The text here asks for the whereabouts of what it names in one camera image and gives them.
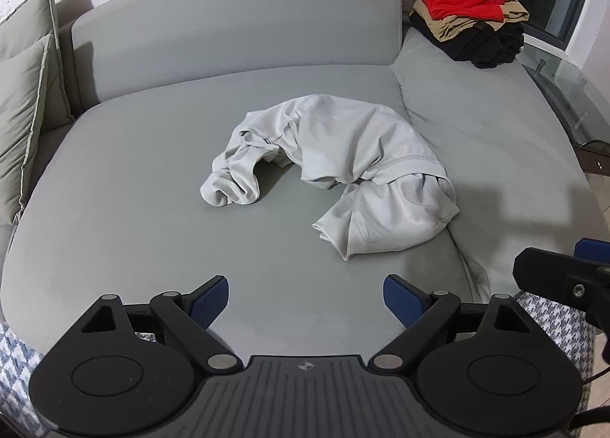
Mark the black folded garment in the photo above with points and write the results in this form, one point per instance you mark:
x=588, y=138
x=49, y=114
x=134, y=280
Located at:
x=481, y=49

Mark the grey sofa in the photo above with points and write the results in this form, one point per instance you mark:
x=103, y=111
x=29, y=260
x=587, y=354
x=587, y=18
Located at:
x=143, y=190

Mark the large grey-green pillow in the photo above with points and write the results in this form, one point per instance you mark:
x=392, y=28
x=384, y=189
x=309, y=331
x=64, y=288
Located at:
x=24, y=18

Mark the light grey garment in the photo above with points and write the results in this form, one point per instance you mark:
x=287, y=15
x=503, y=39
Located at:
x=352, y=147

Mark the small grey-green pillow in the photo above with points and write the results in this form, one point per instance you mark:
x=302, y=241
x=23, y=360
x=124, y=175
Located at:
x=24, y=123

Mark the glass table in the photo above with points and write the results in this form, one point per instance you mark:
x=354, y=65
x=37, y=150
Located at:
x=572, y=90

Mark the tan folded garment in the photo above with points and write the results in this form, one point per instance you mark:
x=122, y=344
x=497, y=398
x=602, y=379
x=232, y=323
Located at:
x=452, y=27

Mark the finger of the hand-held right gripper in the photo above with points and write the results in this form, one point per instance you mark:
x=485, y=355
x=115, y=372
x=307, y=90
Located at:
x=553, y=273
x=593, y=250

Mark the houndstooth patterned rug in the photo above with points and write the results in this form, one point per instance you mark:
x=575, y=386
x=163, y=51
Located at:
x=557, y=323

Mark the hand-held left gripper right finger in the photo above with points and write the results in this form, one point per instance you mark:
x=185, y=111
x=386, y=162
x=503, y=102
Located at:
x=398, y=300

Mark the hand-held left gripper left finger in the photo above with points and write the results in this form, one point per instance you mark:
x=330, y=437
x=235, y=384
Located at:
x=210, y=300

